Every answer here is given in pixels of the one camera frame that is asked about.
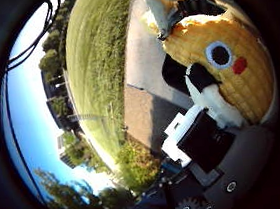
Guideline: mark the yellow corn plush toy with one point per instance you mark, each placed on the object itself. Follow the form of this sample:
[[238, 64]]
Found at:
[[249, 89]]

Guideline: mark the dark low building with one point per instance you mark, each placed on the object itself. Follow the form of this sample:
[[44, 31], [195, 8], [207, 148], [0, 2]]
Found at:
[[57, 99]]

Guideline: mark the blue metal frame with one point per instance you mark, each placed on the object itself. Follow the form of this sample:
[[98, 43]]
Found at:
[[171, 167]]

